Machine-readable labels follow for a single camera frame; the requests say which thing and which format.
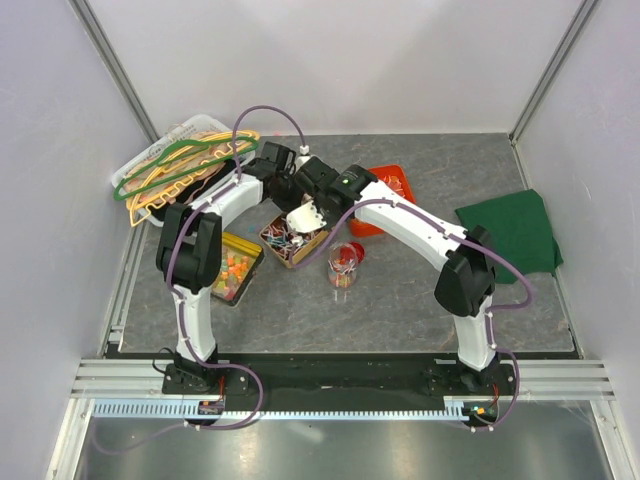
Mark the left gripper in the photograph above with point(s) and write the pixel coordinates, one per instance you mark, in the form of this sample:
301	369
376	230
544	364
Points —
294	203

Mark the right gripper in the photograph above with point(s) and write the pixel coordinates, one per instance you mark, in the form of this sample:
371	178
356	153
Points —
330	221

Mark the red jar lid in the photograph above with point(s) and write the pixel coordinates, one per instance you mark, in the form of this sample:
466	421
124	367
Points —
359	249

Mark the clear plastic jar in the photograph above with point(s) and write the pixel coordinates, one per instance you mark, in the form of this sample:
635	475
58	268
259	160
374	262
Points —
343	262

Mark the gold tin lollipops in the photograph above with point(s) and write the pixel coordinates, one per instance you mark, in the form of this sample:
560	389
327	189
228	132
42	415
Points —
291	248

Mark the gold square tin star candies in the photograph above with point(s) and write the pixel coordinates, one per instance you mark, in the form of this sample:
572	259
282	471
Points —
239	262

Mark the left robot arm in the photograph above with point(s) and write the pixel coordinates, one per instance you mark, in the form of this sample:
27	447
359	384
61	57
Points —
189	253

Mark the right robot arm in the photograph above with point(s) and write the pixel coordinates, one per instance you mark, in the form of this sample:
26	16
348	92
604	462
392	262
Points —
466	281

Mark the orange box of lollipops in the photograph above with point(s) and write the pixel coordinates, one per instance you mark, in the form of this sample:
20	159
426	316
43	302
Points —
395	178

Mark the orange wavy clothes hanger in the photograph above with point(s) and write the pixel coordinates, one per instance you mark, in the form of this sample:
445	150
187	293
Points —
154	187

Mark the green cloth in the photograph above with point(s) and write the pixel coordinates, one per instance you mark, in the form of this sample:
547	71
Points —
520	229

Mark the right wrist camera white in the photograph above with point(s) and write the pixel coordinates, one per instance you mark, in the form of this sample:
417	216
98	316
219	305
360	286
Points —
305	219

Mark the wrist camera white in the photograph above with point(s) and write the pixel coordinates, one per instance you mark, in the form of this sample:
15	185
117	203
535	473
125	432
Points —
305	219
300	161

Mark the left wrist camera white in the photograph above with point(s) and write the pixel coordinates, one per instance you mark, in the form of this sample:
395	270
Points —
300	161

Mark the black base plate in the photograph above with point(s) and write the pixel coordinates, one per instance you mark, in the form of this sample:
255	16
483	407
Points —
344	380

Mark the grey cable duct rail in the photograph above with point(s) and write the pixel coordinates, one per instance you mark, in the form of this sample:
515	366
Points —
192	409

